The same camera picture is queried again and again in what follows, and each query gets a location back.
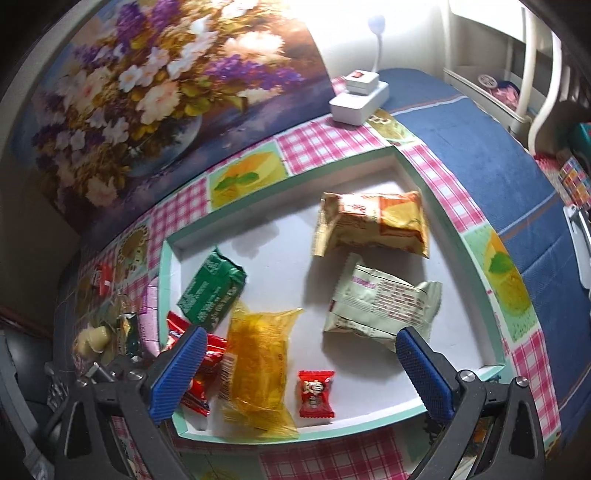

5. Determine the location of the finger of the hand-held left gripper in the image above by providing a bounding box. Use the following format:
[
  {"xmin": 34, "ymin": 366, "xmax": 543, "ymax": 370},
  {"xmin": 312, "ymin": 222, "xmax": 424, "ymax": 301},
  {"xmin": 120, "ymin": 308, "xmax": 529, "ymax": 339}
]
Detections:
[{"xmin": 44, "ymin": 355, "xmax": 139, "ymax": 386}]

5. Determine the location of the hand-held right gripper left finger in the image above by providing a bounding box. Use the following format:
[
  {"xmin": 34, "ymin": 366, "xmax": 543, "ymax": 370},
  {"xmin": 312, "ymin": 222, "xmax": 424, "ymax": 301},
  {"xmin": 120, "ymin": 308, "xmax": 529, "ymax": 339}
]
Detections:
[{"xmin": 54, "ymin": 326, "xmax": 209, "ymax": 480}]

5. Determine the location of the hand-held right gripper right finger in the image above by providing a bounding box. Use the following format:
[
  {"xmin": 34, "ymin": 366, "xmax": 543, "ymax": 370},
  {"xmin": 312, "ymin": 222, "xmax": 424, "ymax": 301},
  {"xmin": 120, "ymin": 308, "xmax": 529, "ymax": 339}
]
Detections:
[{"xmin": 395, "ymin": 326, "xmax": 548, "ymax": 480}]

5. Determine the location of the pale yellow pudding cup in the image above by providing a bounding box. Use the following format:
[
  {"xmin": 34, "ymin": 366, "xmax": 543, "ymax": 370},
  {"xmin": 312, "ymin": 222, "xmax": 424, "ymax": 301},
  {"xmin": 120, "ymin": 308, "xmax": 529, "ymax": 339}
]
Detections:
[{"xmin": 75, "ymin": 324, "xmax": 122, "ymax": 357}]

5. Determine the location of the red snack packet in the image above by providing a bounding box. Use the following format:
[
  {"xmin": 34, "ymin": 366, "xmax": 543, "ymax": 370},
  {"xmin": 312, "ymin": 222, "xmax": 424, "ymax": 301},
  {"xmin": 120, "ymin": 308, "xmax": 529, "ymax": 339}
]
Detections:
[{"xmin": 165, "ymin": 310, "xmax": 229, "ymax": 418}]

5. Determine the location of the pink snack packet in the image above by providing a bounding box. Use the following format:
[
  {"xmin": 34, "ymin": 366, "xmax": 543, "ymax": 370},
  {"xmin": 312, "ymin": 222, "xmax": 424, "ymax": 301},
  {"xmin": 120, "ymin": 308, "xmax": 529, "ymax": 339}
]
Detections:
[{"xmin": 139, "ymin": 284, "xmax": 162, "ymax": 358}]

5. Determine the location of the yellow transparent snack packet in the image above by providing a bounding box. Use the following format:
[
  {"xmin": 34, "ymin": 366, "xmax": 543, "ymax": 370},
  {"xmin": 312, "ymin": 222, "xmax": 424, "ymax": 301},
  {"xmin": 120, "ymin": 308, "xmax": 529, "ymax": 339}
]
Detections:
[{"xmin": 218, "ymin": 300, "xmax": 304, "ymax": 438}]

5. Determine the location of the small red snack box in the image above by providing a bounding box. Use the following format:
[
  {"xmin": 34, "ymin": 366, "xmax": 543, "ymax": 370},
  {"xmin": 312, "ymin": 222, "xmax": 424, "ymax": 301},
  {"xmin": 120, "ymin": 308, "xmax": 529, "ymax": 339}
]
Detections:
[{"xmin": 90, "ymin": 264, "xmax": 114, "ymax": 296}]

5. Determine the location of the dark green snack packet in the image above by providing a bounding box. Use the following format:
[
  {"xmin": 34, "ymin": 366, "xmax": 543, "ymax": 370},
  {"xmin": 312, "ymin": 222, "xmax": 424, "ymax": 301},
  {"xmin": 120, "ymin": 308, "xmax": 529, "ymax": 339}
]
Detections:
[{"xmin": 177, "ymin": 247, "xmax": 247, "ymax": 329}]

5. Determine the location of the small red candy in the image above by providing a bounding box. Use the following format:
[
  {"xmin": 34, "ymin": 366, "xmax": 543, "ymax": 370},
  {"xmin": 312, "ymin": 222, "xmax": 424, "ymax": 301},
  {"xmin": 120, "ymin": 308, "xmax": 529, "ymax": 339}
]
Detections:
[{"xmin": 297, "ymin": 369, "xmax": 336, "ymax": 418}]

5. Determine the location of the beige and orange snack packet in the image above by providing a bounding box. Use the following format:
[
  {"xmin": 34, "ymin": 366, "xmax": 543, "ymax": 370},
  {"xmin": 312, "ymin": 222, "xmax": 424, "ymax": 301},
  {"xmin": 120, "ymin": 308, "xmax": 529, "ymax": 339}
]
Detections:
[{"xmin": 313, "ymin": 190, "xmax": 431, "ymax": 259}]

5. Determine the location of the white tray with teal rim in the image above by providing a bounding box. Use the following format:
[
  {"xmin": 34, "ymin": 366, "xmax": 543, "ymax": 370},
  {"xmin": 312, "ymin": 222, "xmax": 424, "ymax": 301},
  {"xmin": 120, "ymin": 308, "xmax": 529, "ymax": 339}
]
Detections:
[{"xmin": 157, "ymin": 147, "xmax": 512, "ymax": 446}]

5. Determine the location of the crumpled blue and white wrapper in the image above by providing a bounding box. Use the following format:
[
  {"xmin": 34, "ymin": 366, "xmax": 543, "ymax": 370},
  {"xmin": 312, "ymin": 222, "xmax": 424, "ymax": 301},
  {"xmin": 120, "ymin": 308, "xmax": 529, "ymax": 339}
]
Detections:
[{"xmin": 46, "ymin": 378, "xmax": 70, "ymax": 409}]

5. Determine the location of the white device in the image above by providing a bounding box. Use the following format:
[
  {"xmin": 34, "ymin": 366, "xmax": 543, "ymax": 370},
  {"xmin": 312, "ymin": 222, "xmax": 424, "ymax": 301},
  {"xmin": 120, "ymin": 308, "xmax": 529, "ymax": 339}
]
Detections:
[{"xmin": 563, "ymin": 203, "xmax": 591, "ymax": 291}]

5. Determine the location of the blue plaid cloth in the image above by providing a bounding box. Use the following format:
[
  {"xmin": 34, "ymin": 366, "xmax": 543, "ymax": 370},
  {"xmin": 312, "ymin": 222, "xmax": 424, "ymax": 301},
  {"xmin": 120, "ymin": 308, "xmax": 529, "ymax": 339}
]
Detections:
[{"xmin": 379, "ymin": 68, "xmax": 591, "ymax": 462}]

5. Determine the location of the colourful cube box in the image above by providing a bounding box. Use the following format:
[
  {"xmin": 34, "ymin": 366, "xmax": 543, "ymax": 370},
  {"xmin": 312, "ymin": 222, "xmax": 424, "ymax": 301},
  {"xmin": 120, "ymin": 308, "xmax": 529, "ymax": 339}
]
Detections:
[{"xmin": 556, "ymin": 154, "xmax": 591, "ymax": 206}]

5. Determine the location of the teal box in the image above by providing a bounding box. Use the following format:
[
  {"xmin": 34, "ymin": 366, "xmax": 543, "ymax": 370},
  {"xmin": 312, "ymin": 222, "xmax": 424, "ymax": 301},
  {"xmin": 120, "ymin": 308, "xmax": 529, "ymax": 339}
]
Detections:
[{"xmin": 568, "ymin": 122, "xmax": 591, "ymax": 162}]

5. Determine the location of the flower painting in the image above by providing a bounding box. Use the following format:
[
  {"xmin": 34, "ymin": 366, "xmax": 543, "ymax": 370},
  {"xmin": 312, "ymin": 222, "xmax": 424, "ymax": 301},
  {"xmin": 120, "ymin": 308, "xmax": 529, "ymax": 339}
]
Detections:
[{"xmin": 14, "ymin": 0, "xmax": 334, "ymax": 232}]

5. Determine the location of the pink and blue round item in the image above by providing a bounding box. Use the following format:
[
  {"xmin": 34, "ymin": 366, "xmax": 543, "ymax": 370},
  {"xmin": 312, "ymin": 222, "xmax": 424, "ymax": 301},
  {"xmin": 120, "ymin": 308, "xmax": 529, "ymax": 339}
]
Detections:
[{"xmin": 494, "ymin": 82, "xmax": 522, "ymax": 109}]

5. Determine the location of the white plug adapter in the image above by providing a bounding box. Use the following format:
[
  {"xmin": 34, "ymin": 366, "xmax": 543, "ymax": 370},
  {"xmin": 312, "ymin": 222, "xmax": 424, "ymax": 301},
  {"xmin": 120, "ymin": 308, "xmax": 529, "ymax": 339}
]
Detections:
[{"xmin": 345, "ymin": 69, "xmax": 380, "ymax": 95}]

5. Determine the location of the white shelf rack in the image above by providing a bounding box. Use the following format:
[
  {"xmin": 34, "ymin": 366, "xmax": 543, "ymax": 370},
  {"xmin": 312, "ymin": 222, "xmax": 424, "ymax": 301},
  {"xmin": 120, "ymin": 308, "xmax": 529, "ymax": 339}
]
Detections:
[{"xmin": 443, "ymin": 0, "xmax": 566, "ymax": 151}]

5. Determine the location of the small white lamp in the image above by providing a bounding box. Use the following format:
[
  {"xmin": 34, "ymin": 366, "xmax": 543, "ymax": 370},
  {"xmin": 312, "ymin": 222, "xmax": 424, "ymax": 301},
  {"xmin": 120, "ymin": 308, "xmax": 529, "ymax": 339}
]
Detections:
[{"xmin": 367, "ymin": 14, "xmax": 387, "ymax": 75}]

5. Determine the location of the brown wooden frame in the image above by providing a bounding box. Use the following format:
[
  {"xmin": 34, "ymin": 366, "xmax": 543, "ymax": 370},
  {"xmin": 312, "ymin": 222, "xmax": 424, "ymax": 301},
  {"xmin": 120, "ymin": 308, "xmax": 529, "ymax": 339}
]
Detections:
[{"xmin": 0, "ymin": 307, "xmax": 54, "ymax": 340}]

